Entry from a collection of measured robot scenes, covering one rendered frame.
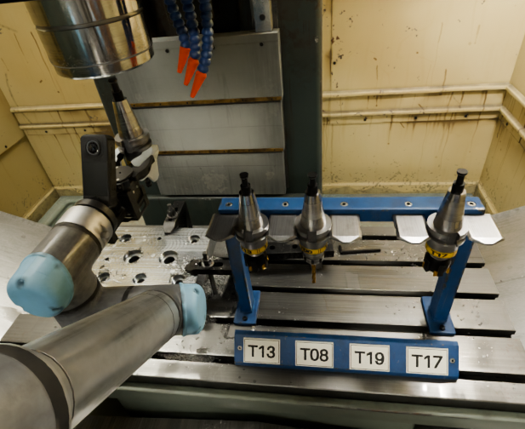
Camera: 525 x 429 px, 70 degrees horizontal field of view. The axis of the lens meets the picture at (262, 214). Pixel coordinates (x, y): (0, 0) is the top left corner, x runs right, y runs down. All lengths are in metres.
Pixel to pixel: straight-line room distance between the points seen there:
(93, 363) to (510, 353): 0.82
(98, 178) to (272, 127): 0.64
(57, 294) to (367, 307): 0.67
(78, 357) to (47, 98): 1.63
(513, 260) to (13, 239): 1.72
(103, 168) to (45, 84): 1.27
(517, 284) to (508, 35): 0.82
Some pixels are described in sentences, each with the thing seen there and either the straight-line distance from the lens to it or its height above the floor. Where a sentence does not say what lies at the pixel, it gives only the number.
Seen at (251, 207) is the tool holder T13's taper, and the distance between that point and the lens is 0.63.
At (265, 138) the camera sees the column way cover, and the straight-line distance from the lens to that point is 1.17.
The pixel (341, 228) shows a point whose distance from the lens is 0.66.
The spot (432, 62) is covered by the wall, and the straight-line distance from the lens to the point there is 1.54.
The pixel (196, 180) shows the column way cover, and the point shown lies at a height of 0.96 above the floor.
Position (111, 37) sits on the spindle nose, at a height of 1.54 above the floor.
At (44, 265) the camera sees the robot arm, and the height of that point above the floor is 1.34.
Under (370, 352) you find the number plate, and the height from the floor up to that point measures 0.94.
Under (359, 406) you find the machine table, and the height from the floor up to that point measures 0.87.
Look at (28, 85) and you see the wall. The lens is 1.92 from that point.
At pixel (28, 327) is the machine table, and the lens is 1.15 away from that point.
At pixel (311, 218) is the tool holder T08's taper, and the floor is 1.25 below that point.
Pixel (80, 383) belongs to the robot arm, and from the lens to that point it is 0.33.
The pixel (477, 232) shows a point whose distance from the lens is 0.70.
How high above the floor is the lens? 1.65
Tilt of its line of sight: 39 degrees down
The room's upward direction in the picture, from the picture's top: 7 degrees counter-clockwise
